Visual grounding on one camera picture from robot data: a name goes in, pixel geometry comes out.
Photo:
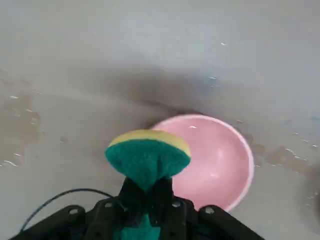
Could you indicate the green and yellow sponge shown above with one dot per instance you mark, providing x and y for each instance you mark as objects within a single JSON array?
[{"x": 142, "y": 160}]

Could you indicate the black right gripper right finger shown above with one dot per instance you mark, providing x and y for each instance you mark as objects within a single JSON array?
[{"x": 180, "y": 220}]

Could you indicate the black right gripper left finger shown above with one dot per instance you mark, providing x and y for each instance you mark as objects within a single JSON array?
[{"x": 105, "y": 217}]

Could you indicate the pink bowl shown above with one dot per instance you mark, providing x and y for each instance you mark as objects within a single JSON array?
[{"x": 217, "y": 162}]

